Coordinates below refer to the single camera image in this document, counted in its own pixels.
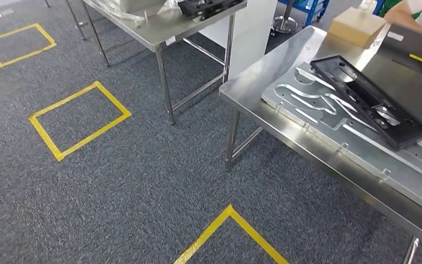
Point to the yellow floor tape square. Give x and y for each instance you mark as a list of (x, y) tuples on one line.
[(18, 59), (33, 119), (229, 211)]

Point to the grey stamped metal plate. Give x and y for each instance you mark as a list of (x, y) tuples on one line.
[(360, 145)]

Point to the black plastic frame part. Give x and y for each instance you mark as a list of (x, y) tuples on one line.
[(203, 9), (360, 91)]

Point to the dark grey laptop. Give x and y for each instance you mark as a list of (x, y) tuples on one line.
[(400, 47)]

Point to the clear plastic wrap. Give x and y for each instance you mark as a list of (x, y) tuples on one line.
[(112, 7)]

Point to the blue wheeled cart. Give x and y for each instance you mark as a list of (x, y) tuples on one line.
[(316, 9)]

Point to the white label sticker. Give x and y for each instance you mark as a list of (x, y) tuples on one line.
[(170, 40)]

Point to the white cabinet block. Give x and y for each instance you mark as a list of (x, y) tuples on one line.
[(254, 36)]

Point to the brown cardboard box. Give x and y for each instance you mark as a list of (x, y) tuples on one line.
[(353, 25)]

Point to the person's right forearm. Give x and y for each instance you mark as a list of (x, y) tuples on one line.
[(415, 31)]

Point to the stainless steel workbench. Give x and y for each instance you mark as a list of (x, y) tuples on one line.
[(254, 73)]

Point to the chrome base stanchion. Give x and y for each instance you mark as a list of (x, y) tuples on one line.
[(284, 23)]

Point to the stainless steel side table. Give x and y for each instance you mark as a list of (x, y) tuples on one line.
[(152, 32)]

